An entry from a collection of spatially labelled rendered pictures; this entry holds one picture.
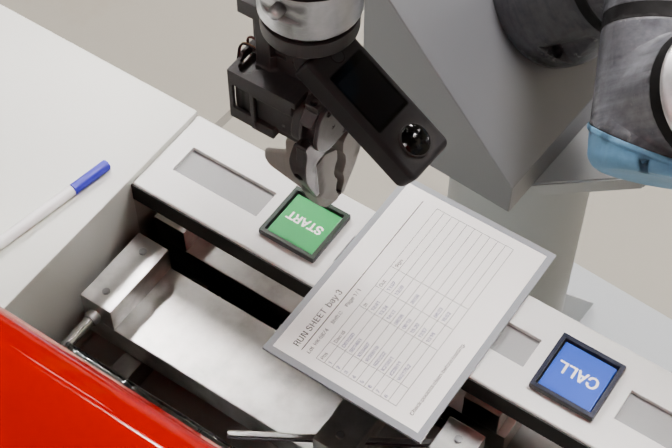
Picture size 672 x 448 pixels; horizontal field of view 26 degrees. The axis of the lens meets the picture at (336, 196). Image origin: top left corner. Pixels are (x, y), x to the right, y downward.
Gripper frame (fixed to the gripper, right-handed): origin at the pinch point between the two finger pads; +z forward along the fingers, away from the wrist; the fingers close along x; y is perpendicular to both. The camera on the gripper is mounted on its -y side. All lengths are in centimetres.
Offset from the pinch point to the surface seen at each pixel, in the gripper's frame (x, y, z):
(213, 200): 2.2, 11.1, 6.4
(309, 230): 0.4, 2.3, 6.0
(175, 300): 8.3, 11.3, 14.5
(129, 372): 15.0, 11.4, 17.4
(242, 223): 2.7, 7.6, 6.4
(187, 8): -85, 92, 102
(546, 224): -32.9, -5.7, 36.6
